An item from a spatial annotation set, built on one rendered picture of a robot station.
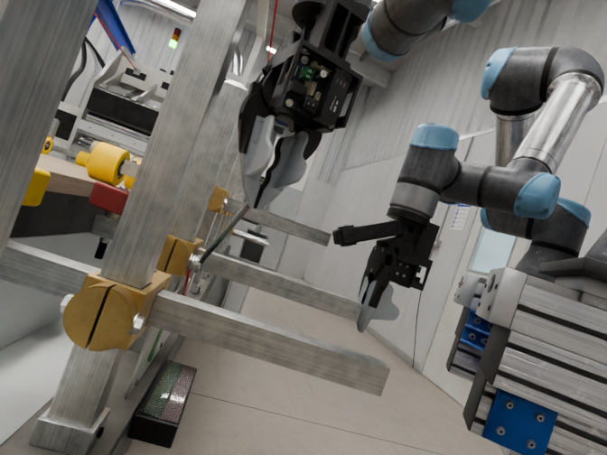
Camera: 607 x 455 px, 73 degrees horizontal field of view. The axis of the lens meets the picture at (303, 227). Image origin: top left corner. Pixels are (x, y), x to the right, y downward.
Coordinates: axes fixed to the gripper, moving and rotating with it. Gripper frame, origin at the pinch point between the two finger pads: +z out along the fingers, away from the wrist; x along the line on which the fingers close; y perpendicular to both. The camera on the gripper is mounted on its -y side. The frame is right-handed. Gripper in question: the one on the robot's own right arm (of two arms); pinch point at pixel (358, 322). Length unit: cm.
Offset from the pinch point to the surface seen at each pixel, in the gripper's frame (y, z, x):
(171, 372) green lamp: -25.6, 12.6, -9.8
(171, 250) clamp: -31.3, -2.5, -8.4
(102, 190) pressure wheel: -43.8, -6.9, -3.6
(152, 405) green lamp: -25.9, 12.7, -19.9
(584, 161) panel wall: 216, -147, 234
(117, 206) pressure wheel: -41.1, -5.5, -3.8
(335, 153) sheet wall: 123, -236, 912
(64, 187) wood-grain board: -50, -5, -1
